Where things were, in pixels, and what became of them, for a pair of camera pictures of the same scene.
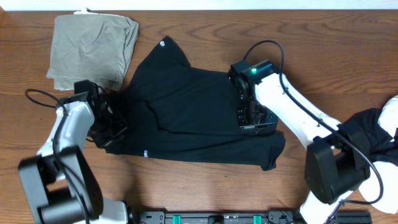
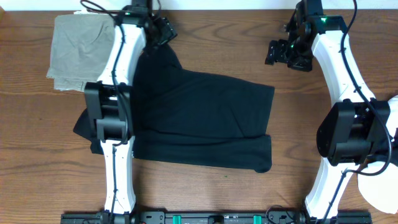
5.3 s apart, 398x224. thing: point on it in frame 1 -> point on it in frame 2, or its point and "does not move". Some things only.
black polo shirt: x=175 y=110 does not move
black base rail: x=273 y=216 does not move
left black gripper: x=109 y=132 -> x=166 y=32
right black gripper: x=244 y=124 -> x=277 y=53
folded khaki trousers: x=86 y=45 does not move
